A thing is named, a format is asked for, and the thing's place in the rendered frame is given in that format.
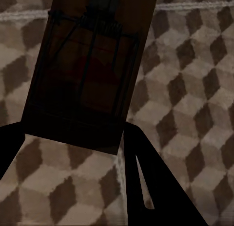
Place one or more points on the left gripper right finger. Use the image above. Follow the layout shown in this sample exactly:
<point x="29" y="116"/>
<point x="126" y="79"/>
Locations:
<point x="172" y="205"/>

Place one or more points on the mousetrap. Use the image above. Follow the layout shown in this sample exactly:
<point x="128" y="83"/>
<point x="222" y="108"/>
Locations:
<point x="86" y="72"/>

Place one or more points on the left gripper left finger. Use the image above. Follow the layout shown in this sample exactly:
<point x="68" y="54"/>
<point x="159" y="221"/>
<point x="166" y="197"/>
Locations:
<point x="11" y="140"/>

